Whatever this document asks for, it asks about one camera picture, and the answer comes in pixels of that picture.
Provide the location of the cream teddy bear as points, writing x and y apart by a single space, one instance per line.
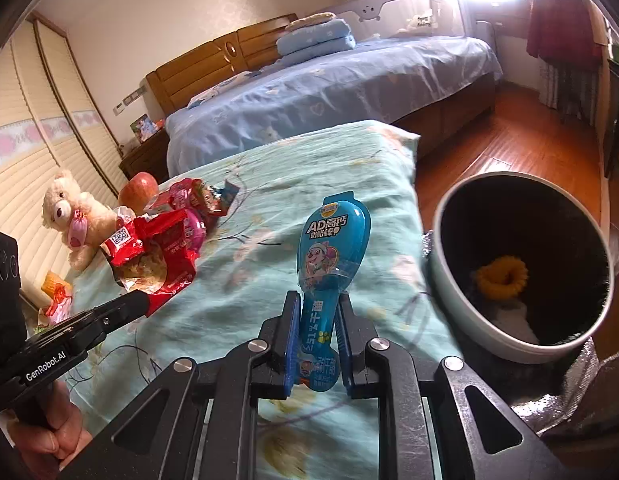
64 205

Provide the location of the orange corn snack packet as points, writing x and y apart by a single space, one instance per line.
52 282

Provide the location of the beige pillow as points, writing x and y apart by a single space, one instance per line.
309 19

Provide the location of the photo frame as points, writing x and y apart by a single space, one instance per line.
143 127

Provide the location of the bed with blue sheet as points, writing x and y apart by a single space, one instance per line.
314 95

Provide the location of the red apple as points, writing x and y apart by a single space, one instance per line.
139 190

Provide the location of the white round bin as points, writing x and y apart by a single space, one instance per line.
452 310

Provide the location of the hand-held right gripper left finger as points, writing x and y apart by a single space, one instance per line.
291 360

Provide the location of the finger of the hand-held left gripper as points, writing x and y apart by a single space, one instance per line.
124 306

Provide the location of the grey patterned curtain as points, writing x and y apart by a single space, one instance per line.
564 90

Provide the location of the flat screen television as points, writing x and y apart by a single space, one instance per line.
614 125

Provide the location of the white radiator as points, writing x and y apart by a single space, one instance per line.
487 37

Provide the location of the dark wall switch strip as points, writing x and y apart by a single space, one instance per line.
134 95

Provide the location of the wooden headboard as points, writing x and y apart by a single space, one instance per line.
189 80

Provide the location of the red pink wrapper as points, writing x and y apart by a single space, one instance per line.
199 195

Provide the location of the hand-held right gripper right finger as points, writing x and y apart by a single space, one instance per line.
345 360

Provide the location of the red snack wrapper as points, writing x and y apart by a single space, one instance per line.
159 255

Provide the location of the blue lollipop packet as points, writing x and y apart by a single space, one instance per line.
334 240

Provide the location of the orange white wrapper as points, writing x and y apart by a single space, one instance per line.
57 306

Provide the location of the wooden nightstand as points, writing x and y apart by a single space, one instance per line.
144 155

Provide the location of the red hanging garment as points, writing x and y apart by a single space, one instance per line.
564 25

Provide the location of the white printed cloth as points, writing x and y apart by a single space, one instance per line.
214 90

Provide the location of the grey bed guard rail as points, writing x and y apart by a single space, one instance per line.
379 10

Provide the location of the small white plush toy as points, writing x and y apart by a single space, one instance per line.
419 21

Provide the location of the cream sliding door wardrobe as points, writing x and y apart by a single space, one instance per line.
39 160

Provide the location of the person's left hand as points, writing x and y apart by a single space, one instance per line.
64 440

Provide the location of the folded blue quilt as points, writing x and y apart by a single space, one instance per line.
314 37

